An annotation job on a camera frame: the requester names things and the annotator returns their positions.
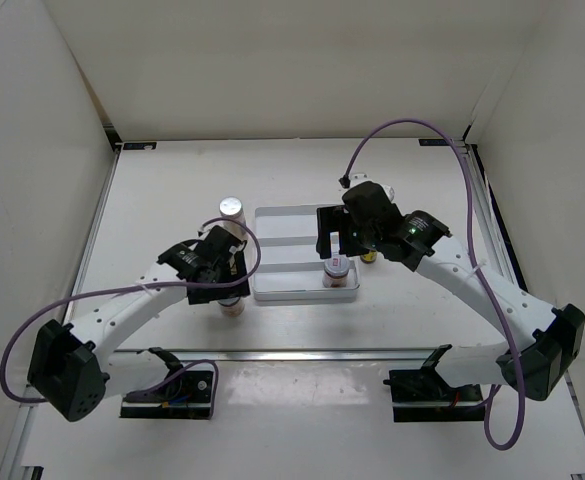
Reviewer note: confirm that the left white shaker bottle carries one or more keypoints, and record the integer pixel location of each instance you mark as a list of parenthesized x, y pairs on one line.
[(234, 221)]

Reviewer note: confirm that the white shaker bottle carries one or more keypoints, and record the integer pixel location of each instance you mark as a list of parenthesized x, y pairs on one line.
[(234, 221), (389, 191)]

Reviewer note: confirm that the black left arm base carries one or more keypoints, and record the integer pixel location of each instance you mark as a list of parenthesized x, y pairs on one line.
[(190, 394)]

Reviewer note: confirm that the right white shaker bottle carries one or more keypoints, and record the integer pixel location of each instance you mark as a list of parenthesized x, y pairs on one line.
[(389, 191)]

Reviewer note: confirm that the aluminium frame rail front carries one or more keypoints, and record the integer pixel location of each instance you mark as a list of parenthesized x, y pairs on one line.
[(282, 355)]

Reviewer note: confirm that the white divided tray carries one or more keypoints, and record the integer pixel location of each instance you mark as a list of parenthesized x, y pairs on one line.
[(291, 271)]

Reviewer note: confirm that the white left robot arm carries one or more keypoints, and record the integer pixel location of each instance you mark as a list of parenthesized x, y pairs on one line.
[(72, 364)]

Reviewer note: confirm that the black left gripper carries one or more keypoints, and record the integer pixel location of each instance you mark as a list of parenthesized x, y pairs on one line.
[(205, 295)]

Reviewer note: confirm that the yellow small bottle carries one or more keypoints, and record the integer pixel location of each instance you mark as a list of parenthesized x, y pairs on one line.
[(369, 258)]

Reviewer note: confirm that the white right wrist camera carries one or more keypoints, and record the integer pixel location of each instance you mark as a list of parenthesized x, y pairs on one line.
[(356, 178)]

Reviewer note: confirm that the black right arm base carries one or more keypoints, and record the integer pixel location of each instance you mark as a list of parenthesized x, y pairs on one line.
[(422, 396)]

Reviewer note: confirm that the sauce jar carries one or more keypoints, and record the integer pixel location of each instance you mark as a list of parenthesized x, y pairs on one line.
[(232, 307), (336, 271)]

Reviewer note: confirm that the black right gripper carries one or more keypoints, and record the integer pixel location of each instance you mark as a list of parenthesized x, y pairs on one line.
[(333, 219)]

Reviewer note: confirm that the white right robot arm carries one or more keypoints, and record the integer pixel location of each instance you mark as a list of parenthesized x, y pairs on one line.
[(540, 340)]

